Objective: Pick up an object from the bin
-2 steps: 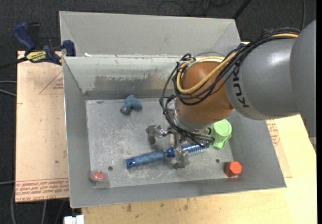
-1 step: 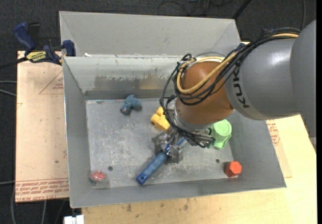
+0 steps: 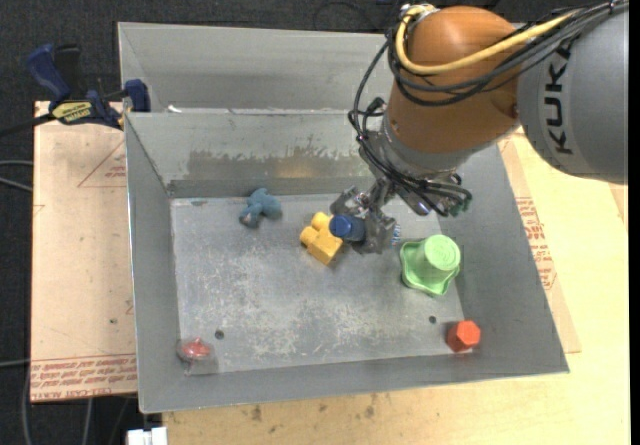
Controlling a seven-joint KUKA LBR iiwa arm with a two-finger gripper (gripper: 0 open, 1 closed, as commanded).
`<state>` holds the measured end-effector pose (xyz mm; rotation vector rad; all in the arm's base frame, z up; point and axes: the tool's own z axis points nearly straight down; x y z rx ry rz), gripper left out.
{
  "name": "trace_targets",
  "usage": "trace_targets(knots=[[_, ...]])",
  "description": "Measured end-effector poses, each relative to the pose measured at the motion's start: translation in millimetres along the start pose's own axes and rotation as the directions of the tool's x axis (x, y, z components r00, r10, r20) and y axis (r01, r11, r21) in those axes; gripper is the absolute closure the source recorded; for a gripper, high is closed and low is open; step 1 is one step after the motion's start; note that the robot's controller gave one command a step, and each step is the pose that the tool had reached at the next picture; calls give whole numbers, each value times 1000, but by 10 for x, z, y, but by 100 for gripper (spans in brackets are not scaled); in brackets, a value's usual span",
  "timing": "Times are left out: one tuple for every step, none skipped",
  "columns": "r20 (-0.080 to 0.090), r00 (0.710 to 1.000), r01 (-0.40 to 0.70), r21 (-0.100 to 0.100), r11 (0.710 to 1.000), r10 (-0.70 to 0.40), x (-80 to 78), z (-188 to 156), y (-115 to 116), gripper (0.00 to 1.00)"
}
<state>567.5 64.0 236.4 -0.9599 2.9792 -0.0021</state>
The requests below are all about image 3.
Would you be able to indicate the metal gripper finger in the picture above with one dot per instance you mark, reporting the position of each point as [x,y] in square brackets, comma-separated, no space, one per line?
[345,200]
[377,235]

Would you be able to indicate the blue cylinder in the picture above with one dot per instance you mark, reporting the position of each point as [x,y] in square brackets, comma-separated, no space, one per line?
[345,227]

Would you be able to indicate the yellow toy building block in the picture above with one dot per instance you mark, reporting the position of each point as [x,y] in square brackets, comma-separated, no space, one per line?
[322,240]

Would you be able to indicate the green plastic cup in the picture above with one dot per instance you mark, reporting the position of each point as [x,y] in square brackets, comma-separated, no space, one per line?
[432,263]

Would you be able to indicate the teal toy animal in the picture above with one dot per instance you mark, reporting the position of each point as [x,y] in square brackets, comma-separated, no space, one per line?
[262,207]

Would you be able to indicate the grey metal bin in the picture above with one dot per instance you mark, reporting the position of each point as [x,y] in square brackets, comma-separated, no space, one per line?
[280,293]

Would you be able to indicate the red hexagonal block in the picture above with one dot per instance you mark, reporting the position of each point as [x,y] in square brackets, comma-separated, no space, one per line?
[464,335]

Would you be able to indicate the brown cardboard board red print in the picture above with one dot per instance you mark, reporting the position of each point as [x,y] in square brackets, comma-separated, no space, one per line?
[80,243]

